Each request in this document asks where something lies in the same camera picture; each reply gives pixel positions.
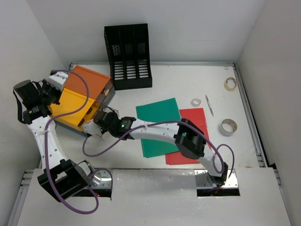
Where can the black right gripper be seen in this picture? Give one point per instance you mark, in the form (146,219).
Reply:
(112,113)

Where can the smoky yellow cabinet drawer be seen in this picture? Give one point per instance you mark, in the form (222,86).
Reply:
(106,109)

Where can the brown tape roll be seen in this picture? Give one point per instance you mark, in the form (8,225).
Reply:
(228,127)

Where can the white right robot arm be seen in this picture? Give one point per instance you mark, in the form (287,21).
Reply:
(188,138)

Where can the green plastic folder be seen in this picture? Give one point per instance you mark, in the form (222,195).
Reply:
(157,140)

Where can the black file organizer rack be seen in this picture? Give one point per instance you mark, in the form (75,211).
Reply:
(129,56)

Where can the yellow drawer cabinet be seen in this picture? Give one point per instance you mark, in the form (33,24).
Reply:
(71,101)

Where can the yellow masking tape roll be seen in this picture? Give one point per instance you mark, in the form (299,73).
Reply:
(230,84)

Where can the green highlighter pen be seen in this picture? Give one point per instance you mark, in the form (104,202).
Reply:
(209,105)

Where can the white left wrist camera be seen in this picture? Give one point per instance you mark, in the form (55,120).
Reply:
(58,80)

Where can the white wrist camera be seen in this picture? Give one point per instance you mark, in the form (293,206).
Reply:
(92,128)
(58,80)

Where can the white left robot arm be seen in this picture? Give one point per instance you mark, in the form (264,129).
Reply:
(66,178)

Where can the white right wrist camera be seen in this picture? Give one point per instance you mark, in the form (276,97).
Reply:
(92,128)

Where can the clear tape roll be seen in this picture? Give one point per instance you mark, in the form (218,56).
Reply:
(195,102)

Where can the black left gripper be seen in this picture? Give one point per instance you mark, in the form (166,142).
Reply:
(45,84)

